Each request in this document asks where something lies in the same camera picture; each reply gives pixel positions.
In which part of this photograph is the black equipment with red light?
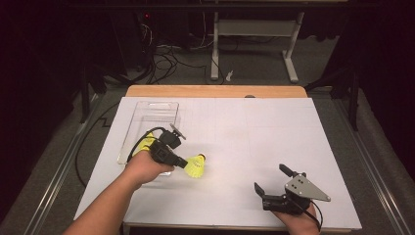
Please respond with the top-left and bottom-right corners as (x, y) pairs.
(111, 9), (155, 72)

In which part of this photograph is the left hand-held gripper cable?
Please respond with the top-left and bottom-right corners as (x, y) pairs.
(74, 101), (167, 189)

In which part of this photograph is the white metal desk frame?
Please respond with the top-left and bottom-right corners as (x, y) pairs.
(209, 11), (306, 84)

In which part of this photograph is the white board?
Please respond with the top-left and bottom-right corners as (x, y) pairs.
(72, 96), (363, 231)

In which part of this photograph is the hand-held gripper cable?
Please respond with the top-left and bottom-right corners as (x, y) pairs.
(295, 195), (324, 233)
(74, 101), (167, 189)

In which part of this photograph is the person's left hand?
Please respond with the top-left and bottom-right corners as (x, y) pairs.
(123, 150), (175, 189)

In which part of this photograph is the yellow shuttlecock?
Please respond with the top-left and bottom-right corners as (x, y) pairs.
(183, 154), (207, 179)
(131, 131), (157, 158)

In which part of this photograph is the tangle of black floor cables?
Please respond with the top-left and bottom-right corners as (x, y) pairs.
(140, 19), (226, 86)

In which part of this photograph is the right hand-held gripper cable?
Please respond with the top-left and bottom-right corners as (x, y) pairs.
(295, 195), (324, 233)

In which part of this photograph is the black metal stand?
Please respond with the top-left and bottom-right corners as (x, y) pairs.
(79, 65), (109, 125)
(304, 65), (363, 131)

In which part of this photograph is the person's right hand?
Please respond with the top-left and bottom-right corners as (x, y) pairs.
(272, 205), (321, 235)

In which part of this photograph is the wooden table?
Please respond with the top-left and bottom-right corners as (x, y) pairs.
(121, 84), (355, 234)

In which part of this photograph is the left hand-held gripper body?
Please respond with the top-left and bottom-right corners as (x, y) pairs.
(149, 122), (188, 165)

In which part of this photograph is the clear plastic tray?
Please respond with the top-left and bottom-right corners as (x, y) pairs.
(116, 101), (180, 177)

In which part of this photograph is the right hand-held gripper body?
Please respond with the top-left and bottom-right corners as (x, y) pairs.
(261, 173), (332, 216)

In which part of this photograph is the metal floor rail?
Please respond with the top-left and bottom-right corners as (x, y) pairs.
(23, 92), (106, 235)
(332, 97), (412, 235)

